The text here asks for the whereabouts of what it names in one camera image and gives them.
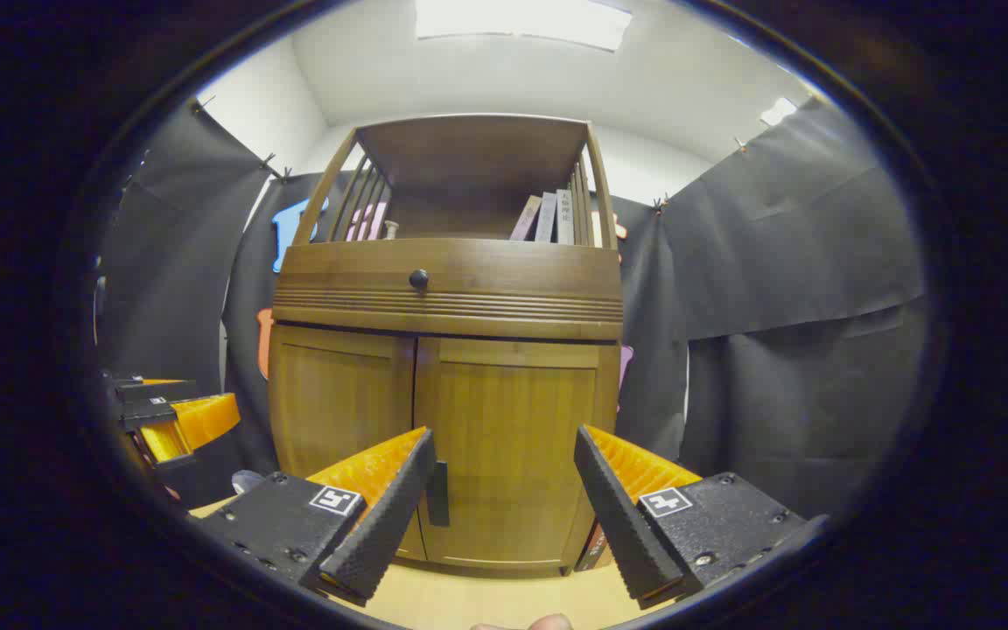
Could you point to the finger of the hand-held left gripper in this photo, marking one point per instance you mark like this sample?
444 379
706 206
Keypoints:
206 420
158 390

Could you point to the large ceiling light panel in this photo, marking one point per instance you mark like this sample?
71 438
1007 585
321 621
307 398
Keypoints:
521 19

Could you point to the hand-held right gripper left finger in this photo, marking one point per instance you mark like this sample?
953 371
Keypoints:
395 507

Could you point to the pink book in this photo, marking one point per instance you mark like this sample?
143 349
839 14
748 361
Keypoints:
525 219

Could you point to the brown wooden double-door shoe cabinet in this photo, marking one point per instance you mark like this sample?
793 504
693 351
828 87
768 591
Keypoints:
469 175

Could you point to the small white figurine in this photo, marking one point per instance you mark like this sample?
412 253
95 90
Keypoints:
391 230

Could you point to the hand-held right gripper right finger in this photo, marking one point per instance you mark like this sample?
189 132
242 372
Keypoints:
613 516

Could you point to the round black drawer knob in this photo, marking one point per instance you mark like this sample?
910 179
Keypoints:
418 279

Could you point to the small ceiling light panel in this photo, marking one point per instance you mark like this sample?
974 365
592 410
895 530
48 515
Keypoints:
778 111

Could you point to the grey book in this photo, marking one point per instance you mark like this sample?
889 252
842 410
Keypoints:
546 219

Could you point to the wooden shoe cabinet door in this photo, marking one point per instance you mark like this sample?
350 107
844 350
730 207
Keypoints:
513 420
338 402

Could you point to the brown book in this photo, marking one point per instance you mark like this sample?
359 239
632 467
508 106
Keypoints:
590 549

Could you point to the white book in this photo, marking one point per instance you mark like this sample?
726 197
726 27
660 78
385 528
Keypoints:
564 217

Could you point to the penguin plush toy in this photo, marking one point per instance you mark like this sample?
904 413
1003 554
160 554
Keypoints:
246 481

